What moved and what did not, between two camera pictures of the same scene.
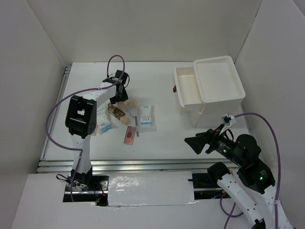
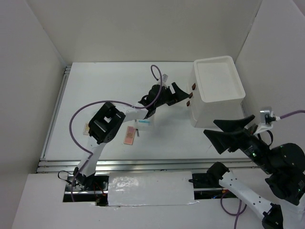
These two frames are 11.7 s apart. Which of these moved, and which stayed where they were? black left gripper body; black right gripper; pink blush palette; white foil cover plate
Moved: black right gripper; black left gripper body
Stayed: white foil cover plate; pink blush palette
